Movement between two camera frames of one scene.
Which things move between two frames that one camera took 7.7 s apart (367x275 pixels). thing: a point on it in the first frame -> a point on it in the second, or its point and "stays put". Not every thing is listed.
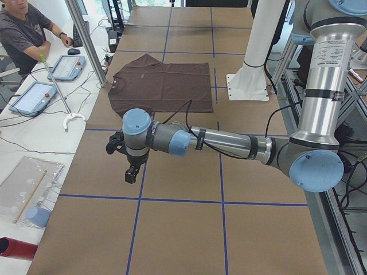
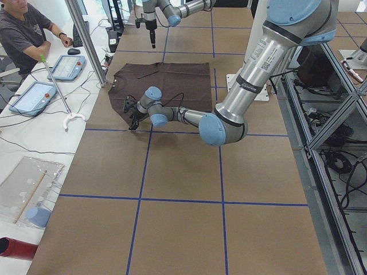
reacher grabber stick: [70, 116] stays put
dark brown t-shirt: [147, 83] stays put
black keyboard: [77, 40] stays put
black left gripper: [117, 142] -> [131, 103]
